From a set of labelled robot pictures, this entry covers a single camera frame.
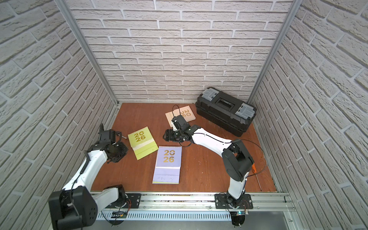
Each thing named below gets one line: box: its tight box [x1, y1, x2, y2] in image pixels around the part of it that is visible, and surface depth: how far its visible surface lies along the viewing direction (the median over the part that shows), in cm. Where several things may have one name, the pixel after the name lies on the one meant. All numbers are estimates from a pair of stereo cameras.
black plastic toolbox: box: [195, 87, 257, 138], surface depth 98 cm
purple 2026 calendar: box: [152, 146, 183, 185], surface depth 83 cm
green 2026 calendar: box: [127, 126, 159, 161], surface depth 96 cm
